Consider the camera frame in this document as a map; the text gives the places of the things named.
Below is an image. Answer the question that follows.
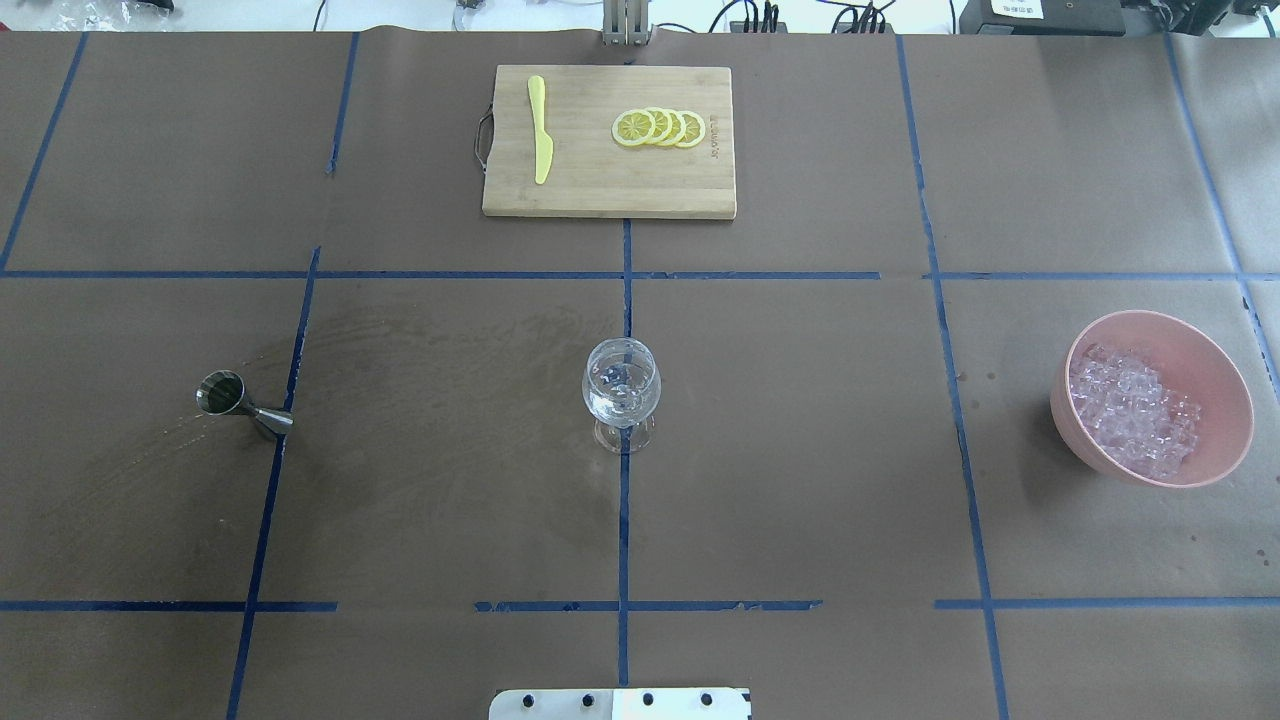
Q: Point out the clear wine glass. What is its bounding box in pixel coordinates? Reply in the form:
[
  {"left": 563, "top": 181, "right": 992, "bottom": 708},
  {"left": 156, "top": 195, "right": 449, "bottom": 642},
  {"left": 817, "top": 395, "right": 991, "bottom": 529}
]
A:
[{"left": 581, "top": 337, "right": 662, "bottom": 455}]

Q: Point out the lemon slice leftmost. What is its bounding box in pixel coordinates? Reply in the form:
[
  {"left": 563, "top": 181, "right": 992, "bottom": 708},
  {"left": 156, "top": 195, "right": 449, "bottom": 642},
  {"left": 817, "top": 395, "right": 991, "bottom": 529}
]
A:
[{"left": 611, "top": 109, "right": 658, "bottom": 147}]

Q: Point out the lemon slice rightmost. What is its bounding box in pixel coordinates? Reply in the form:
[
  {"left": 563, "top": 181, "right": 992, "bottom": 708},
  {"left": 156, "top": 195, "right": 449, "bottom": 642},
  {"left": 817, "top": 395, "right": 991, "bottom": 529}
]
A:
[{"left": 675, "top": 110, "right": 707, "bottom": 149}]

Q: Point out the clear ice cubes pile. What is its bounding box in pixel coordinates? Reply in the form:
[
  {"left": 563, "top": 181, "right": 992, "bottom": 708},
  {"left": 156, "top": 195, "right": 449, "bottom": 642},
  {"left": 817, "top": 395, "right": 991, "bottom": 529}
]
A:
[{"left": 1068, "top": 343, "right": 1203, "bottom": 480}]

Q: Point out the black box device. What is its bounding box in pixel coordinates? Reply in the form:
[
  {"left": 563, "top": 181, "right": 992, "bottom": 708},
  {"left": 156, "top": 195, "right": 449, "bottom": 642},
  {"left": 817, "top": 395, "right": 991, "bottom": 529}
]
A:
[{"left": 957, "top": 1, "right": 1126, "bottom": 37}]

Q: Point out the aluminium frame post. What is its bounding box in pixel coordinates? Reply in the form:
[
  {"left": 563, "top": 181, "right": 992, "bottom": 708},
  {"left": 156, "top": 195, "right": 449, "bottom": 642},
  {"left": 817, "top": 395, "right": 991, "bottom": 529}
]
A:
[{"left": 602, "top": 0, "right": 653, "bottom": 46}]

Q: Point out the pink bowl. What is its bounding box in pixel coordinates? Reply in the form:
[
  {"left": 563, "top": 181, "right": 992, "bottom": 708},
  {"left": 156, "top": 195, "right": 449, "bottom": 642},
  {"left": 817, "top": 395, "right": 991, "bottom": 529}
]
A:
[{"left": 1050, "top": 310, "right": 1254, "bottom": 489}]

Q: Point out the wooden cutting board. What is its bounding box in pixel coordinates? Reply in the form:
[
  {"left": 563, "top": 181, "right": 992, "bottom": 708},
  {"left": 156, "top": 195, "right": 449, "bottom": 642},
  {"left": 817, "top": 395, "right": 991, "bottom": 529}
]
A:
[{"left": 483, "top": 64, "right": 739, "bottom": 220}]

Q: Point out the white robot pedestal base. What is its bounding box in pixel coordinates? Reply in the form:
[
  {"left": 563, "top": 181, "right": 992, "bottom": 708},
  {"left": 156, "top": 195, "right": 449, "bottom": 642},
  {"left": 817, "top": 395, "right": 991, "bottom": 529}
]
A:
[{"left": 488, "top": 687, "right": 753, "bottom": 719}]

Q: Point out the yellow plastic knife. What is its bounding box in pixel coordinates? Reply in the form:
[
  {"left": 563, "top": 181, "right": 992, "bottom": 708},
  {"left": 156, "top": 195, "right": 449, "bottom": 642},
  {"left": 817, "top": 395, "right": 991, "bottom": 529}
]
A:
[{"left": 527, "top": 76, "right": 556, "bottom": 184}]

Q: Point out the clear plastic bag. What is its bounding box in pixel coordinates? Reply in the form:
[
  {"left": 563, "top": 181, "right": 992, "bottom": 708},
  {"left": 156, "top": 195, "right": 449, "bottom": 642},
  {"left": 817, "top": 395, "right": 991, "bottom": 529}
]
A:
[{"left": 40, "top": 1, "right": 177, "bottom": 32}]

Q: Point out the steel jigger cup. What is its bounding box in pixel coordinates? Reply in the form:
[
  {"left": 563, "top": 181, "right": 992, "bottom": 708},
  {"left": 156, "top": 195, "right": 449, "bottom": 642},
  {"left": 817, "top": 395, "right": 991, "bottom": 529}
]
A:
[{"left": 195, "top": 370, "right": 294, "bottom": 437}]

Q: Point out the lemon slice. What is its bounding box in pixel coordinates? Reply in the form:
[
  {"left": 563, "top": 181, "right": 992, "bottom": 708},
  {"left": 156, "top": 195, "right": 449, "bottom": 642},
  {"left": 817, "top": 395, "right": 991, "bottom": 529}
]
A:
[
  {"left": 643, "top": 108, "right": 675, "bottom": 145},
  {"left": 675, "top": 110, "right": 707, "bottom": 149},
  {"left": 657, "top": 109, "right": 687, "bottom": 147},
  {"left": 611, "top": 109, "right": 658, "bottom": 147}
]

